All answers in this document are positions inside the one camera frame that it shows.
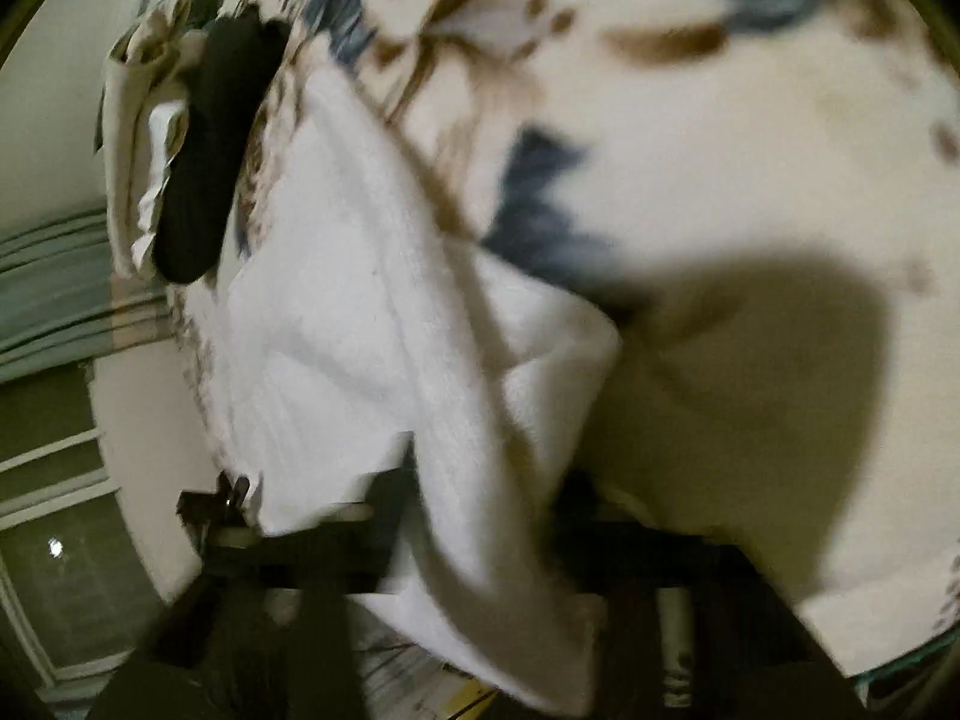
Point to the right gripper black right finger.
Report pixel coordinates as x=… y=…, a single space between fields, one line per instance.
x=690 y=628

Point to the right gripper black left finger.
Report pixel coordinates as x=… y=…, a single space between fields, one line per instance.
x=263 y=630

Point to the white beaded sweater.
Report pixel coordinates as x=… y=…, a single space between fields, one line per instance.
x=354 y=329

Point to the green striped curtain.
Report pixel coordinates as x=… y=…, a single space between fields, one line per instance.
x=61 y=300

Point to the folded white garment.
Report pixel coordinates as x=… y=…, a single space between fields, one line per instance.
x=160 y=136

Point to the folded beige garment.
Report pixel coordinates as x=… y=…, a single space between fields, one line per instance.
x=148 y=63

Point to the folded black garment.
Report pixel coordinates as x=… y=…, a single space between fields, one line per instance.
x=242 y=53

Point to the floral bed blanket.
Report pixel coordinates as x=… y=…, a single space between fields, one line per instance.
x=762 y=198

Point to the window frame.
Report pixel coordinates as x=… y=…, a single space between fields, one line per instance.
x=76 y=597

